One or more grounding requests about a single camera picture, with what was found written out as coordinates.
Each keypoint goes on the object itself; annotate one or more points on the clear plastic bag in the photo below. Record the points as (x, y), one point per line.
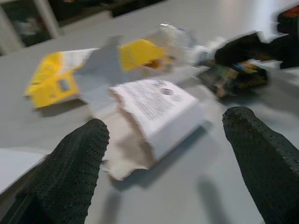
(172, 39)

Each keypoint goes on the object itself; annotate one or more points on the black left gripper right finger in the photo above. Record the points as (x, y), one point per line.
(268, 175)

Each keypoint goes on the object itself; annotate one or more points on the torn yellow carton box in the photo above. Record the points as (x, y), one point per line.
(51, 88)

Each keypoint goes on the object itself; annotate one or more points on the white shelf unit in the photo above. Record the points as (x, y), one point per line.
(45, 16)

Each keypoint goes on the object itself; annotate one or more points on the yellow carton piece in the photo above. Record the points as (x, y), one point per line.
(137, 53)

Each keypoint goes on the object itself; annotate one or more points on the white torn carton box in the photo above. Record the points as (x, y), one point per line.
(158, 105)

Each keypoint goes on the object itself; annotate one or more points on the dark printed snack packaging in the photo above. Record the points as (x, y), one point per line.
(243, 79)

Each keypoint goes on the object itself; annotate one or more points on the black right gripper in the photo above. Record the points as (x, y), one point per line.
(290, 52)

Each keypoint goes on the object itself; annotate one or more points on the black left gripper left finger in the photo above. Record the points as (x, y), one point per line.
(63, 182)

